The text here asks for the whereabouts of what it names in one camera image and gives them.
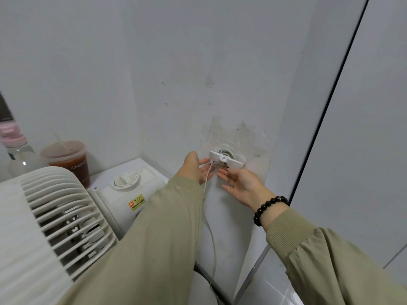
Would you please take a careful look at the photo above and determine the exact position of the dark wall socket panel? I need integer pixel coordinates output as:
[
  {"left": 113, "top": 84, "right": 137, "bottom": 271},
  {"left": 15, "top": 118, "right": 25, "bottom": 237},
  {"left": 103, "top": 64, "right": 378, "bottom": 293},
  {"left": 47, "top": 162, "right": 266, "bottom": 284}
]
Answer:
[{"left": 0, "top": 91, "right": 16, "bottom": 123}]

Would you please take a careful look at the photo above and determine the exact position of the person's left forearm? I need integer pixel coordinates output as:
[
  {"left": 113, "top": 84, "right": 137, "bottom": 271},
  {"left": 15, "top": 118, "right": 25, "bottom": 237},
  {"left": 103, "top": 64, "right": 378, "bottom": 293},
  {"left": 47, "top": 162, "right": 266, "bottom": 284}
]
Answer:
[{"left": 59, "top": 174, "right": 206, "bottom": 305}]

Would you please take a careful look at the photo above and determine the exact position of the black bead bracelet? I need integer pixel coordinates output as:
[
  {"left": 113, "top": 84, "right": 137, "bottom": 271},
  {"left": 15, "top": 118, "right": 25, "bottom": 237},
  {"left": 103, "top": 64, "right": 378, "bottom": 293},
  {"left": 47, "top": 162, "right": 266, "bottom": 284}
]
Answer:
[{"left": 253, "top": 196, "right": 289, "bottom": 227}]

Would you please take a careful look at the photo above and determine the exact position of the clear bottle with pink cap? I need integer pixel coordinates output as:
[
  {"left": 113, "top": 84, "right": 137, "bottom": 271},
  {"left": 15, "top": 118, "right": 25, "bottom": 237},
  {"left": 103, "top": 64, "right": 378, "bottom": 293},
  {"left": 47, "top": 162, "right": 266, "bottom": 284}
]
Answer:
[{"left": 0, "top": 123, "right": 48, "bottom": 178}]

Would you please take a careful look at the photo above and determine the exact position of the cup of brown drink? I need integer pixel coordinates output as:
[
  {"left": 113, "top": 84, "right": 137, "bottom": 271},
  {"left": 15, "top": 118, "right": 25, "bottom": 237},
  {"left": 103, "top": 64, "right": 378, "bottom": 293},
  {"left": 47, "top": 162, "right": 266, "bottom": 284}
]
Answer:
[{"left": 40, "top": 131, "right": 91, "bottom": 189}]

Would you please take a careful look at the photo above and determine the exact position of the white wardrobe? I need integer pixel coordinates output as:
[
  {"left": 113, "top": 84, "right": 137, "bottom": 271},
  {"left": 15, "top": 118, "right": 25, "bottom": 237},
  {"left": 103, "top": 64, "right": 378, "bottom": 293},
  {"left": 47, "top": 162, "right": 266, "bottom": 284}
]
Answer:
[{"left": 287, "top": 0, "right": 407, "bottom": 277}]

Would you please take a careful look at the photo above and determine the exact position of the white wall hook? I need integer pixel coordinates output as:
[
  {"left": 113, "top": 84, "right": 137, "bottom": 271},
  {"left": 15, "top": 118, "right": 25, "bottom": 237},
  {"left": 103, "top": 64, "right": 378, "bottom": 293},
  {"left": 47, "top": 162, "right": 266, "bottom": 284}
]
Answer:
[{"left": 209, "top": 147, "right": 247, "bottom": 169}]

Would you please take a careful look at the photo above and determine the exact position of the person's right forearm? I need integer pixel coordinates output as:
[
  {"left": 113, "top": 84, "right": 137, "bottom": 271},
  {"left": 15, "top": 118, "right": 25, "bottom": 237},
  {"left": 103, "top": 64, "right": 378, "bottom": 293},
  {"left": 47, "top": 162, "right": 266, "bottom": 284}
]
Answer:
[{"left": 265, "top": 205, "right": 407, "bottom": 305}]

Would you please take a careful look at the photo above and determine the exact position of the person's left hand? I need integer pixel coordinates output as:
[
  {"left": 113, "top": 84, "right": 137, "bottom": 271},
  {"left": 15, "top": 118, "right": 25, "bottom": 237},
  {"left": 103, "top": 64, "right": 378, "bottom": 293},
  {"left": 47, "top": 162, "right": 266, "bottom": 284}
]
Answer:
[{"left": 176, "top": 151, "right": 217, "bottom": 185}]

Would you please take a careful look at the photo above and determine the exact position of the white fan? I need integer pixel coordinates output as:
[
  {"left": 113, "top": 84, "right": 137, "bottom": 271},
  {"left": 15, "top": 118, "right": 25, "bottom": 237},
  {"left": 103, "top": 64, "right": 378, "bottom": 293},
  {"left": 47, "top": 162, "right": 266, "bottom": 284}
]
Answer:
[{"left": 0, "top": 158, "right": 220, "bottom": 305}]

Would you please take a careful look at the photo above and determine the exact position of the person's right hand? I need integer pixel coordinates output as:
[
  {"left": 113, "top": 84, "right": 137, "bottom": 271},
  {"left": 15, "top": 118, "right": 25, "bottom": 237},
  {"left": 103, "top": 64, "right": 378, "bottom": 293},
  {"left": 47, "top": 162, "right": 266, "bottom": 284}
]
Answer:
[{"left": 217, "top": 168, "right": 274, "bottom": 213}]

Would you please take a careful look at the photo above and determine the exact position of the white power cable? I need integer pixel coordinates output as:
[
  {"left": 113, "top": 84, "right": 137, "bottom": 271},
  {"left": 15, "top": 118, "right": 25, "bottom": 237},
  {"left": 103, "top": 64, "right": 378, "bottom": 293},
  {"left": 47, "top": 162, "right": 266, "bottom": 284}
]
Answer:
[{"left": 203, "top": 150, "right": 236, "bottom": 283}]

